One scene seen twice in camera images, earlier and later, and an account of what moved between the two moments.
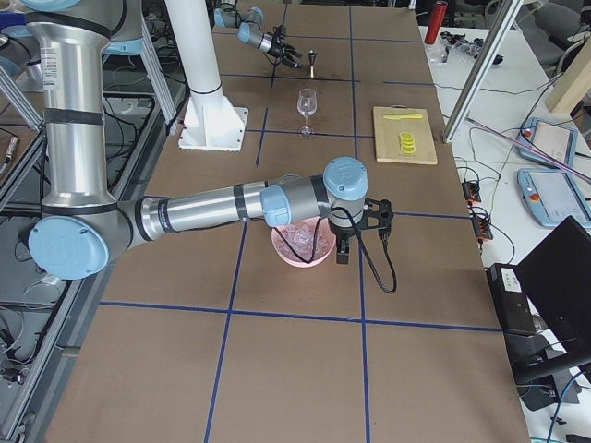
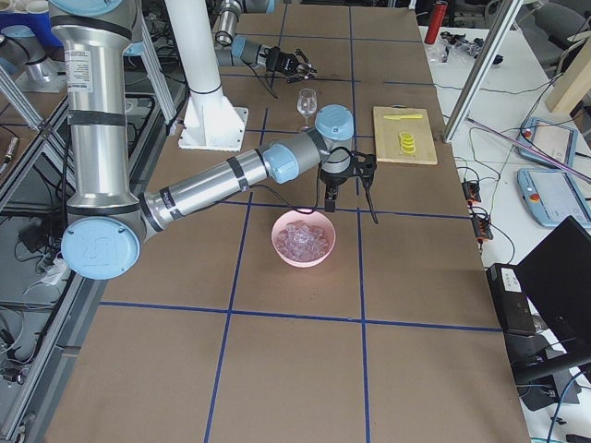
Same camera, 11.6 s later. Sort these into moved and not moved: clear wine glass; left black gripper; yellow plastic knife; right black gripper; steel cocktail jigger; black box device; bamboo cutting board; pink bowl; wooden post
Moved: left black gripper; right black gripper; steel cocktail jigger
Not moved: black box device; yellow plastic knife; wooden post; pink bowl; bamboo cutting board; clear wine glass
